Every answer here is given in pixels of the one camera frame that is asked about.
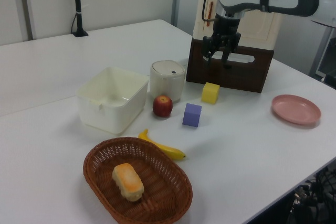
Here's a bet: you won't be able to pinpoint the copper cabinet door handle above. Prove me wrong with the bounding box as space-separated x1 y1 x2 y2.
205 0 215 28

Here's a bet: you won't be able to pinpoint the black tangled cables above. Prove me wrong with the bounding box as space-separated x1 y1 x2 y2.
287 166 336 224

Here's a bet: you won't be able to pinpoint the red apple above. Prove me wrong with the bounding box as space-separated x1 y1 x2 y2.
152 94 174 118

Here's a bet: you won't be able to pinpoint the cream square plastic container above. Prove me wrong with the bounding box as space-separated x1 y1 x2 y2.
75 66 150 135

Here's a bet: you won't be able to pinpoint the purple cube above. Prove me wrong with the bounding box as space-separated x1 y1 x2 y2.
182 103 203 127

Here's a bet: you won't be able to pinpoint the cream cabinet with brown base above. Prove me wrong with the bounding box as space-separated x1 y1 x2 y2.
193 0 293 51

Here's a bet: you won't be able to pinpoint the white tray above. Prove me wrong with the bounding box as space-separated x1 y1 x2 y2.
207 51 255 65

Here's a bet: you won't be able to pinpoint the brown wicker basket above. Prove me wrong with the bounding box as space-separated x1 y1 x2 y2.
82 136 194 224

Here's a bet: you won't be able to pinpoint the dark brown wooden drawer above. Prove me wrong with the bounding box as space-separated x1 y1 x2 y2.
185 38 275 93

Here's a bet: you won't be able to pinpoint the pink plate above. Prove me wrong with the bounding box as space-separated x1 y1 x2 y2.
271 94 322 126

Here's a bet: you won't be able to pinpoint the small white lidded bin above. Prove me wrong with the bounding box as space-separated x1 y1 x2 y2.
149 59 186 103

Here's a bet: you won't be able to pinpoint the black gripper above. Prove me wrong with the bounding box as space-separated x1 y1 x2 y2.
202 16 242 69

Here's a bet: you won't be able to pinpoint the yellow cube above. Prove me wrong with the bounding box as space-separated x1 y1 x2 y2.
201 82 221 104

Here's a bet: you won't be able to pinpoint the toasted bread loaf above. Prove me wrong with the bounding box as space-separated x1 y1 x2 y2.
111 163 145 202

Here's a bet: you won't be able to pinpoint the yellow banana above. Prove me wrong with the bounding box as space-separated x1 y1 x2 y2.
138 129 187 161

